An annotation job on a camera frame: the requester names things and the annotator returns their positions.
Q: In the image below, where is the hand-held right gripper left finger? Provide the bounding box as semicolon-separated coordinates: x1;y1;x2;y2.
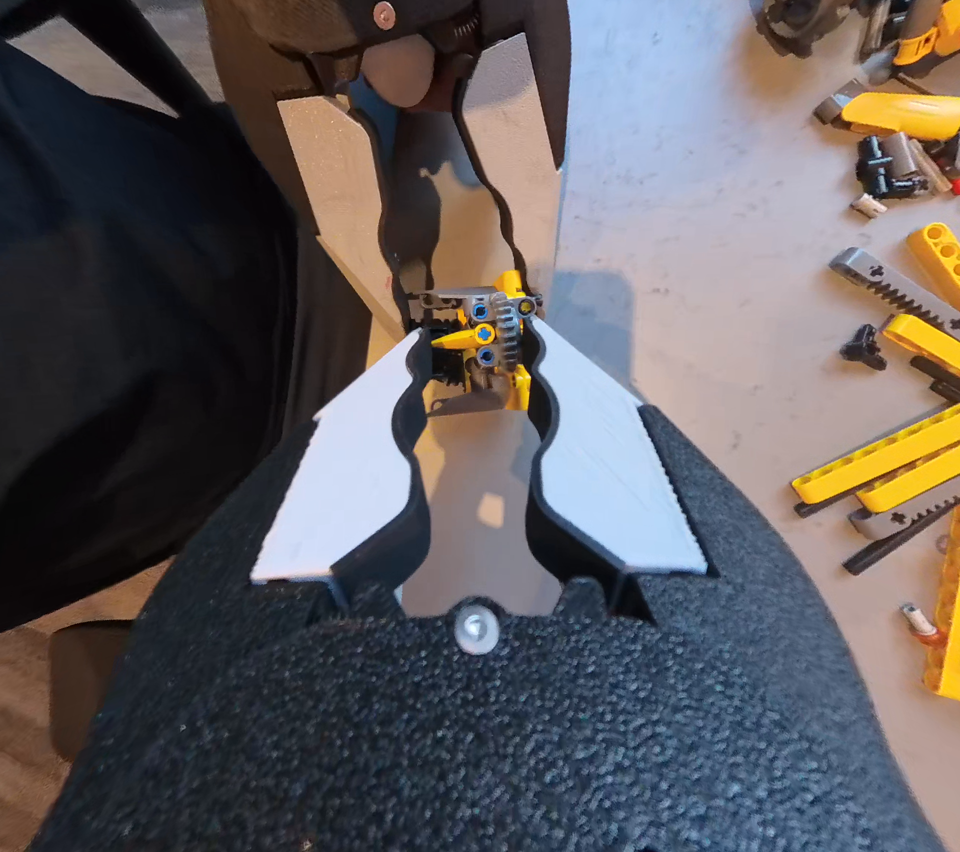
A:
251;330;434;603

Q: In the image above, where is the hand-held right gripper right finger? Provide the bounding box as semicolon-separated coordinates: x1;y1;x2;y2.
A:
525;319;710;607

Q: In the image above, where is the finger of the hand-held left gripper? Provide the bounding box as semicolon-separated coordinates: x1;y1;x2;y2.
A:
453;33;565;318
277;93;423;336

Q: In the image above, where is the yellow frame block assembly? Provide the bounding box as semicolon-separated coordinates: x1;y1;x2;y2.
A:
408;269;535;420

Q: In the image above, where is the light grey desk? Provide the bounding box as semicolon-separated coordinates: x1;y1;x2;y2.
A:
366;0;960;819

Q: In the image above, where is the person's black top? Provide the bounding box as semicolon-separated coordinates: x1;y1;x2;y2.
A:
0;42;374;634

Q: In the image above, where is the black office chair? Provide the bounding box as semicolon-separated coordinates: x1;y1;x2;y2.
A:
0;0;226;120

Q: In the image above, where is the pile of loose building pieces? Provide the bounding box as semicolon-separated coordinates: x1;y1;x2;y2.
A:
791;132;960;705

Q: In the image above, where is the small black connector piece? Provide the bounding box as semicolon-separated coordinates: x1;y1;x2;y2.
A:
837;322;889;372

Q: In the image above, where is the grey toothed rack piece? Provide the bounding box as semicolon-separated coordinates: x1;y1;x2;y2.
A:
828;246;960;337

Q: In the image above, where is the yellow curved panel piece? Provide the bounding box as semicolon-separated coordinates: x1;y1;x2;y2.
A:
813;90;960;142

